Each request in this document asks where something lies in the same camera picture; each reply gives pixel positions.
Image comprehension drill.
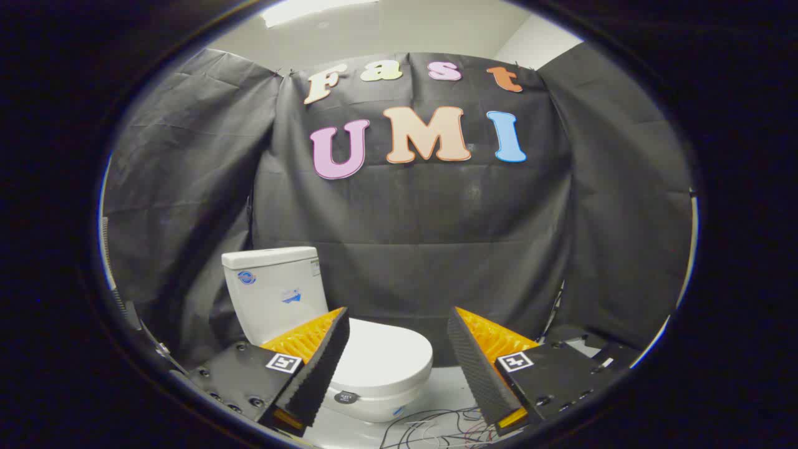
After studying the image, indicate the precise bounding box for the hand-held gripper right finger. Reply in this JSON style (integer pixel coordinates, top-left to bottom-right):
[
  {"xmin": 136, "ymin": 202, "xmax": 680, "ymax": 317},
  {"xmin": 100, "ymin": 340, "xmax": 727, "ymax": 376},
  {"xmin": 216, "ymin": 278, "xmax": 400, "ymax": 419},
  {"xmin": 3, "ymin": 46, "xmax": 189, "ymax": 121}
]
[{"xmin": 446, "ymin": 306, "xmax": 643, "ymax": 437}]

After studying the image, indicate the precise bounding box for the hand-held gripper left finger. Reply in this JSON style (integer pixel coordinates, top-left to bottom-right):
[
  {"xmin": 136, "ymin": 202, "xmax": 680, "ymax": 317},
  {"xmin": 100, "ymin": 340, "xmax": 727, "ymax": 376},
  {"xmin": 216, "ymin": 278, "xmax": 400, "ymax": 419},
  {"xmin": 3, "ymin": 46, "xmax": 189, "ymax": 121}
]
[{"xmin": 187, "ymin": 306, "xmax": 351, "ymax": 437}]

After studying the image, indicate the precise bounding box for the black backdrop cloth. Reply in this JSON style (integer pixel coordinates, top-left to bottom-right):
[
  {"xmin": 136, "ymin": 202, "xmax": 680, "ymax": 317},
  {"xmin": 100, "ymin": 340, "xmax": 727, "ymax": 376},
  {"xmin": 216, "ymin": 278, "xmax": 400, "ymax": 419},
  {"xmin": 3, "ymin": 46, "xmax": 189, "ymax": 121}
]
[{"xmin": 103, "ymin": 47, "xmax": 694, "ymax": 370}]

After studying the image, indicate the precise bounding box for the tangle of cables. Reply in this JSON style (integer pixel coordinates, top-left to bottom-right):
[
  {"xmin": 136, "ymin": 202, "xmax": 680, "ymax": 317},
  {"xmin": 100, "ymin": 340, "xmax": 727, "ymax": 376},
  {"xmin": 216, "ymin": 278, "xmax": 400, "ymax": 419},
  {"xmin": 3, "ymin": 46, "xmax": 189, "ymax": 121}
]
[{"xmin": 379, "ymin": 408, "xmax": 502, "ymax": 449}]

